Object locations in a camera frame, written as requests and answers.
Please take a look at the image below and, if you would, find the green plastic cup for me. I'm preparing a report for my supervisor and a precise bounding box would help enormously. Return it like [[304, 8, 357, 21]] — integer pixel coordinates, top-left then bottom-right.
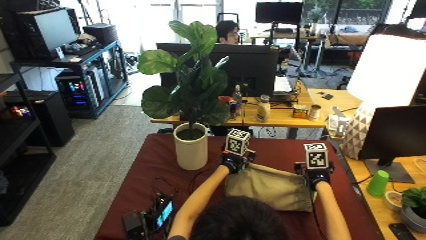
[[366, 169, 390, 198]]

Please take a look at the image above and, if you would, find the person's right hand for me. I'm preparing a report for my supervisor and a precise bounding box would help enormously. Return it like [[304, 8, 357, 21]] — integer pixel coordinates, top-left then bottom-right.
[[294, 161, 336, 192]]

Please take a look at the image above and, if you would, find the black phone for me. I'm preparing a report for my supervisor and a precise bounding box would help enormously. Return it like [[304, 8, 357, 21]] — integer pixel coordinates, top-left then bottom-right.
[[388, 222, 418, 240]]

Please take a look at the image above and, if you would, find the distant black monitor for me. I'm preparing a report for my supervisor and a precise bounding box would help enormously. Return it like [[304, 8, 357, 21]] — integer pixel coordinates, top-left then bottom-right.
[[254, 1, 305, 25]]

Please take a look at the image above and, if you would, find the monitor with pale screen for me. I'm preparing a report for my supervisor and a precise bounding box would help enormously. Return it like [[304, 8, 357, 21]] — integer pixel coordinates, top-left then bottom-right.
[[15, 7, 84, 61]]

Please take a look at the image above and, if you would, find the long wooden desk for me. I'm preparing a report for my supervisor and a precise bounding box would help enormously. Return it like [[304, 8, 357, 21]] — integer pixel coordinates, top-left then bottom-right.
[[149, 88, 364, 130]]

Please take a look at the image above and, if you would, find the black box device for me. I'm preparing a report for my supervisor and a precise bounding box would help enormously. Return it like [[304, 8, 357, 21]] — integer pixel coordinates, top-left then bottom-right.
[[121, 210, 149, 240]]

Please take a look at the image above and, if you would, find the cream squeeze bottle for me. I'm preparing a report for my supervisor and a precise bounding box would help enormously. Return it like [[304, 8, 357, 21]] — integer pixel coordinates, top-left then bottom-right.
[[256, 94, 272, 124]]

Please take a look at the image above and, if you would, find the person's left hand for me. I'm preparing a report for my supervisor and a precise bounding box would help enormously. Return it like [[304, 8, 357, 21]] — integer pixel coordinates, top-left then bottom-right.
[[220, 150, 257, 175]]

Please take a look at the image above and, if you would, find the distant wooden desk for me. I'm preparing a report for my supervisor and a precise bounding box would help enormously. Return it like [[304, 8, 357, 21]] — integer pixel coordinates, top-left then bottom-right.
[[249, 28, 372, 46]]

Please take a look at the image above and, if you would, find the black boxy printer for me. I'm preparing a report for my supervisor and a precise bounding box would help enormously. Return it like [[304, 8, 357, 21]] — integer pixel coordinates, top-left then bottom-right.
[[81, 22, 120, 48]]

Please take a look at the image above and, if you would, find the white tissue box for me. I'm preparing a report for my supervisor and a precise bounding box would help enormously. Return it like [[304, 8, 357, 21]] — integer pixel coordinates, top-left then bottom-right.
[[326, 106, 352, 138]]

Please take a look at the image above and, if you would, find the dark glass bottle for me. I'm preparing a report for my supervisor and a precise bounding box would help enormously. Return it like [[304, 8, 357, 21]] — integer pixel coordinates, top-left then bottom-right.
[[232, 84, 244, 117]]

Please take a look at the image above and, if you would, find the large-leaf green plant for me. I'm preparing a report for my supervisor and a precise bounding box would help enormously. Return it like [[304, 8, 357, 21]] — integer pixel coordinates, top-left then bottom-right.
[[137, 20, 232, 135]]

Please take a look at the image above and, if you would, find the blue metal rack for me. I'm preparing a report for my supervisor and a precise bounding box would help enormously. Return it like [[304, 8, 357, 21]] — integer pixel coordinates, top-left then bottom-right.
[[11, 39, 131, 120]]

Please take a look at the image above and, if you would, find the beige cloth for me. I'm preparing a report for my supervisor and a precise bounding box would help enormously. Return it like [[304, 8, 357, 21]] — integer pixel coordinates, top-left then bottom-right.
[[224, 162, 316, 213]]

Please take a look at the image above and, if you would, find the black monitor with stand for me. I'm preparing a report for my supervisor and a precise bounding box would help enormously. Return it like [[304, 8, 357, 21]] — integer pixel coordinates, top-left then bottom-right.
[[357, 105, 426, 184]]

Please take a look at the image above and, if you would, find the computer tower with coloured lights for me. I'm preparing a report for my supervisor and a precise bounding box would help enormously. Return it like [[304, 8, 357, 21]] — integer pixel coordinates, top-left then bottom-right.
[[55, 73, 101, 118]]

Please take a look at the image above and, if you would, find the white plant pot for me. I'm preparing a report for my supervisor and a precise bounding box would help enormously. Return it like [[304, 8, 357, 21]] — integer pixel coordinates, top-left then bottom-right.
[[172, 122, 209, 171]]

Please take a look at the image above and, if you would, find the white tape roll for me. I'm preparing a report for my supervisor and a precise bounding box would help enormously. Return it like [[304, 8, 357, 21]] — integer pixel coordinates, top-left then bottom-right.
[[382, 190, 405, 213]]

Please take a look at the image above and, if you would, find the white tin can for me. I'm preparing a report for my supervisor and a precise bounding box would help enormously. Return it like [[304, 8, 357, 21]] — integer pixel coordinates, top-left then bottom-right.
[[308, 104, 322, 122]]

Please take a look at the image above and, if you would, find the open laptop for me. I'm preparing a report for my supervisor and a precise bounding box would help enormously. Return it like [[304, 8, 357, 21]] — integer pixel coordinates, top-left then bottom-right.
[[270, 75, 298, 103]]

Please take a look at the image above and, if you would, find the white marker cube glove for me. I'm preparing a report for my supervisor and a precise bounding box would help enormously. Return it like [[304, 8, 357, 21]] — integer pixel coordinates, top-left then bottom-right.
[[304, 142, 330, 170], [224, 128, 253, 157]]

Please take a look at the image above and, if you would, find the yellow small box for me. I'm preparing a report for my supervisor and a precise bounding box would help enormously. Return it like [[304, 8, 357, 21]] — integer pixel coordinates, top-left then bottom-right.
[[292, 104, 310, 120]]

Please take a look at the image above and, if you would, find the light wooden side desk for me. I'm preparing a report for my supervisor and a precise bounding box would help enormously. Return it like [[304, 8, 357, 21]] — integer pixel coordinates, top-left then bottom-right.
[[344, 155, 426, 240]]

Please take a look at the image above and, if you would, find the white marker cube right glove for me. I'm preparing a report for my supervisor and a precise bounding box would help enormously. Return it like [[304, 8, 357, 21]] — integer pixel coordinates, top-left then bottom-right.
[[304, 142, 330, 170]]

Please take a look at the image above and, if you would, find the black low cabinet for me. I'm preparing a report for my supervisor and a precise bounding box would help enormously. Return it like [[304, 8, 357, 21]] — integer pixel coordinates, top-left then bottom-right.
[[3, 89, 76, 148]]

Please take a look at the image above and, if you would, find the dark red table cover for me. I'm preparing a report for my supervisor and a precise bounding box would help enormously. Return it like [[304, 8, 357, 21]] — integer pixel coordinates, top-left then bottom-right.
[[93, 133, 386, 240]]

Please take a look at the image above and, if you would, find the black device with lit screen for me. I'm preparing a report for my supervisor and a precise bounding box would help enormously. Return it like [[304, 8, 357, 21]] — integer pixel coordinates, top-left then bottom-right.
[[151, 194, 176, 232]]

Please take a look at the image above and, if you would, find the thin black cable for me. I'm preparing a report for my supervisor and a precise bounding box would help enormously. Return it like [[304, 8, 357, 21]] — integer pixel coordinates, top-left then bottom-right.
[[151, 166, 224, 201]]

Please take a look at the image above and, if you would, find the small plant in grey pot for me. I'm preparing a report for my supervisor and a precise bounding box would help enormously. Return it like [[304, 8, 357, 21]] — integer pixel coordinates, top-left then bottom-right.
[[400, 186, 426, 234]]

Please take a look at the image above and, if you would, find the triangle-patterned lamp base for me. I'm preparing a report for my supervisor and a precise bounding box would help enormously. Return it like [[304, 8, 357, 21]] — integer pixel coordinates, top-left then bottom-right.
[[340, 101, 378, 161]]

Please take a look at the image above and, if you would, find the black shelf unit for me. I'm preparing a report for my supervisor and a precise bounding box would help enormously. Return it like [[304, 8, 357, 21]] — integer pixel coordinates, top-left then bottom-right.
[[0, 73, 57, 228]]

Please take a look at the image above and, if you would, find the white marker cube left glove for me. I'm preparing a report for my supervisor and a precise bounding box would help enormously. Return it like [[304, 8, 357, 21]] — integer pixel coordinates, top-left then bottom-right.
[[224, 128, 253, 157]]

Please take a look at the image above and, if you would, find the large black monitor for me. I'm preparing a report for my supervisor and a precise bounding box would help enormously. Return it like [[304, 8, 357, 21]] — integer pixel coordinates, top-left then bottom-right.
[[156, 42, 281, 98]]

